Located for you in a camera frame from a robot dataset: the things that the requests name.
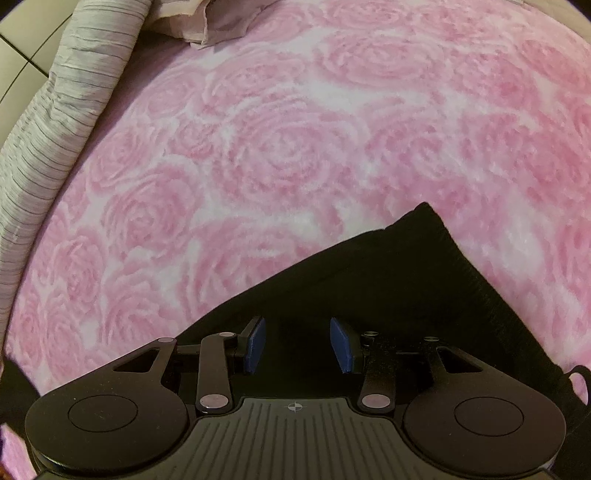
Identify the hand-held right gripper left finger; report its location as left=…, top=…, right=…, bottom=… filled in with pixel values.
left=113, top=316, right=267, bottom=415

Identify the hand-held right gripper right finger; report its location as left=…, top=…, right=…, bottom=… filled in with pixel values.
left=329, top=316, right=486, bottom=412

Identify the black garment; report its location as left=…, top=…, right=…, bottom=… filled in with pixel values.
left=178, top=202, right=591, bottom=480

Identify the pink rose blanket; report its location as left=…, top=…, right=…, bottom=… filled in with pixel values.
left=0, top=0, right=591, bottom=480

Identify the grey striped quilt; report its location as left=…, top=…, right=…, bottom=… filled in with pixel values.
left=0, top=0, right=155, bottom=333

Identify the mauve pillow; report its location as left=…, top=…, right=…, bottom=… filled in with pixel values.
left=143, top=0, right=282, bottom=49

